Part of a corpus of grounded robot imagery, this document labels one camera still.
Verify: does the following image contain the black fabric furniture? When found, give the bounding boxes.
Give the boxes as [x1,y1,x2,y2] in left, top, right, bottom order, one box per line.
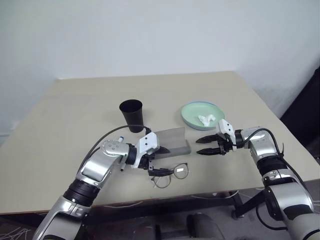
[279,66,320,181]

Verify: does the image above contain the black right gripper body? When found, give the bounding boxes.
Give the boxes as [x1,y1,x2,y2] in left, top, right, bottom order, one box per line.
[216,133,233,156]

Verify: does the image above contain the black metal table leg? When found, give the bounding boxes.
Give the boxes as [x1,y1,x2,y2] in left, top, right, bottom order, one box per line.
[230,189,267,221]

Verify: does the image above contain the light blue plate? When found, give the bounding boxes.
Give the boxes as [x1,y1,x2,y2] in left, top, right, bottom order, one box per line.
[180,100,225,132]

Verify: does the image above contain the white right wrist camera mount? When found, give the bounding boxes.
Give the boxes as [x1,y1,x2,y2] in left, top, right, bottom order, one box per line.
[215,118,238,152]

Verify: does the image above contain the dark grey rounded shape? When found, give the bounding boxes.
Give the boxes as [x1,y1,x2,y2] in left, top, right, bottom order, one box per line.
[186,212,227,240]

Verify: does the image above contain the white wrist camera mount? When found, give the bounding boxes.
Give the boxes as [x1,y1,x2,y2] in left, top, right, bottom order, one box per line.
[133,132,161,170]
[215,118,238,152]

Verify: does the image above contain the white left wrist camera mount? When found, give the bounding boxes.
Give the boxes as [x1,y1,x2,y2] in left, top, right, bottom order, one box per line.
[133,132,161,170]

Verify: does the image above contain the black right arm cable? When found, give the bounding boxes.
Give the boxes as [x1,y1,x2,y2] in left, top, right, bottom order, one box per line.
[246,127,317,208]

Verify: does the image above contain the black thin-rimmed glasses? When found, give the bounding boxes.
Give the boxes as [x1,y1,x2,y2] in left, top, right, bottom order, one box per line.
[150,162,190,190]

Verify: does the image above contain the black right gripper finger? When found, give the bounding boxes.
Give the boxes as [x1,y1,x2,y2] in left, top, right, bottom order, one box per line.
[195,134,220,144]
[195,147,222,157]

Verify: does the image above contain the pale green plate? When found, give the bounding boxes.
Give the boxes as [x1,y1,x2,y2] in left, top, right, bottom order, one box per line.
[181,101,223,130]

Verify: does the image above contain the crumpled white tissue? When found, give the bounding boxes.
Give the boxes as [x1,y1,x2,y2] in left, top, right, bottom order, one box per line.
[197,113,217,127]

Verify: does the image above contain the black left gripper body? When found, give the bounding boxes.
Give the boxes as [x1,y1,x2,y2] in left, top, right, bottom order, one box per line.
[139,147,161,176]

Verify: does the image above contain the black plastic cup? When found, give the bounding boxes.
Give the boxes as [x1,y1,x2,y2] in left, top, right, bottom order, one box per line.
[118,99,146,134]

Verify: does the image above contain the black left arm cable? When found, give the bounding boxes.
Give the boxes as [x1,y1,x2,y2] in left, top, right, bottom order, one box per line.
[79,125,153,176]

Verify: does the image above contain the thin white cord bundle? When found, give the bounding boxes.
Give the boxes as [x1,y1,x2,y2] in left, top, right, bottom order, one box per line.
[0,220,33,240]

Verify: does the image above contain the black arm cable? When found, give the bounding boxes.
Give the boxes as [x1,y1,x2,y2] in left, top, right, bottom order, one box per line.
[79,125,153,176]
[246,127,317,208]

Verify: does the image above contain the grey translucent glasses case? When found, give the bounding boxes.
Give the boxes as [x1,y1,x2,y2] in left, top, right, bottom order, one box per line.
[153,126,192,159]

